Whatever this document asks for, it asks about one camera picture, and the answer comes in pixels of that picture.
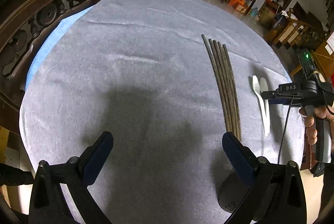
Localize white plastic spoon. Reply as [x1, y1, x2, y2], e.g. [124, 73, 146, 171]
[252, 75, 266, 136]
[260, 78, 271, 137]

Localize right hand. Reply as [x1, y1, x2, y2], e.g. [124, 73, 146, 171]
[299, 106, 333, 145]

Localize dark utensil holder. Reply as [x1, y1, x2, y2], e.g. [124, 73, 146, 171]
[218, 172, 250, 213]

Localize wooden chairs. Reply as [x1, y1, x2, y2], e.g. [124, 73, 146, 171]
[264, 12, 327, 51]

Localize orange crates table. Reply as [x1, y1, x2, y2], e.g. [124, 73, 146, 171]
[228, 0, 257, 15]

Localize grey table cloth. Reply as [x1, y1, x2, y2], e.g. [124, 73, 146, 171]
[20, 0, 304, 223]

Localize blue under cloth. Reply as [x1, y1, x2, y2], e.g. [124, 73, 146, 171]
[24, 6, 93, 91]

